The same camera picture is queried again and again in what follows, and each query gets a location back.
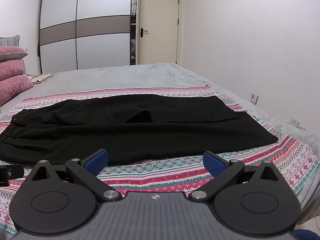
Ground pink pillow with white edge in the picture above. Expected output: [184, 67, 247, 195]
[0, 45, 28, 62]

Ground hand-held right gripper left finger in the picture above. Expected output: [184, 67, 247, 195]
[25, 149, 123, 202]

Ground white and brown wardrobe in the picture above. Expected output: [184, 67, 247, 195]
[38, 0, 132, 74]

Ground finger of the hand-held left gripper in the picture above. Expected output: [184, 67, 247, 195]
[0, 166, 25, 186]

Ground blue cloth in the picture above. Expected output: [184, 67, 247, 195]
[292, 229, 316, 240]

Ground folded beige cloth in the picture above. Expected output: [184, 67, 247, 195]
[30, 73, 54, 84]

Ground cream door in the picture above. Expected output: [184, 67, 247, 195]
[138, 0, 182, 66]

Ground black pants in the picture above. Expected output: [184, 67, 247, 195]
[0, 94, 279, 167]

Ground patterned red white blanket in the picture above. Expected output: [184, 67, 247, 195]
[0, 85, 320, 233]

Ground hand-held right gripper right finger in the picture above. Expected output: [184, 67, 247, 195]
[189, 151, 285, 202]

